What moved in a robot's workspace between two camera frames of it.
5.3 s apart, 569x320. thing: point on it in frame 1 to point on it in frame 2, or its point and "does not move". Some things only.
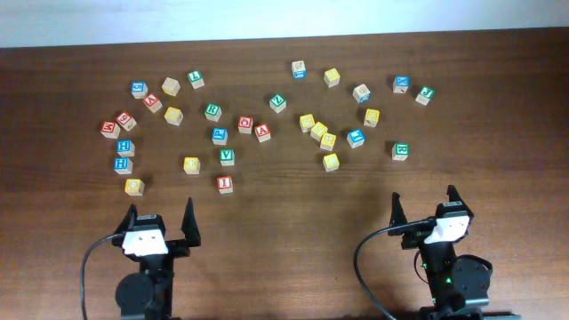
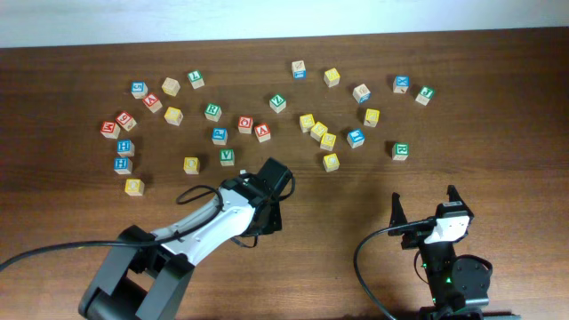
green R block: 400,151 does not move
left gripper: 179,249 to 276,222
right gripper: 414,237 does not move
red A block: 262,132 does not move
